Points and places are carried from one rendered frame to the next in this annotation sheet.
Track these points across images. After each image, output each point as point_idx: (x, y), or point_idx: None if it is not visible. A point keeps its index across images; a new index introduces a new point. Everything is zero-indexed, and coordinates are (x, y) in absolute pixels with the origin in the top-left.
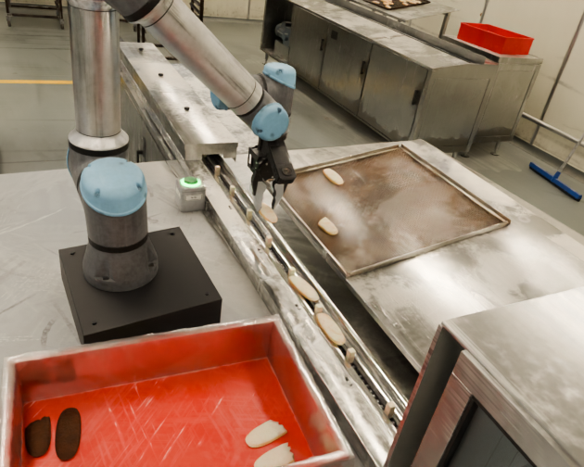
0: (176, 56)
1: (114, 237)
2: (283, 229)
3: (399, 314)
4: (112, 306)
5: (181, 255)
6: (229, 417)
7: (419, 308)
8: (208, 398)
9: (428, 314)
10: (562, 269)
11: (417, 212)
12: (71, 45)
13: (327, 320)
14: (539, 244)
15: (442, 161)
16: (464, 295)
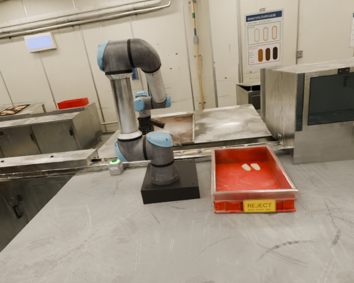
0: (157, 83)
1: (172, 155)
2: None
3: (215, 137)
4: (186, 179)
5: None
6: (237, 172)
7: (215, 134)
8: (228, 175)
9: (218, 133)
10: (216, 113)
11: (176, 125)
12: (122, 96)
13: (208, 150)
14: (204, 113)
15: (155, 116)
16: (215, 127)
